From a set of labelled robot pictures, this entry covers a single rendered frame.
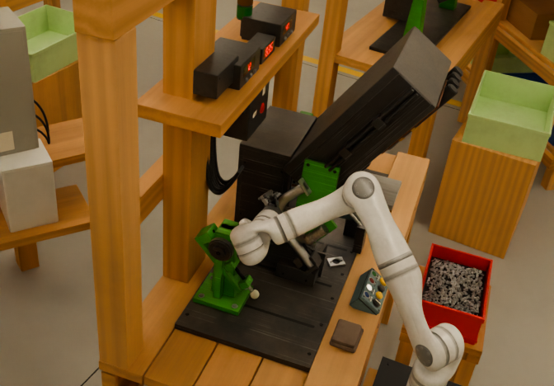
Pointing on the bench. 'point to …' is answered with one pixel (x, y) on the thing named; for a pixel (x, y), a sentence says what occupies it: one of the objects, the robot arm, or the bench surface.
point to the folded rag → (346, 336)
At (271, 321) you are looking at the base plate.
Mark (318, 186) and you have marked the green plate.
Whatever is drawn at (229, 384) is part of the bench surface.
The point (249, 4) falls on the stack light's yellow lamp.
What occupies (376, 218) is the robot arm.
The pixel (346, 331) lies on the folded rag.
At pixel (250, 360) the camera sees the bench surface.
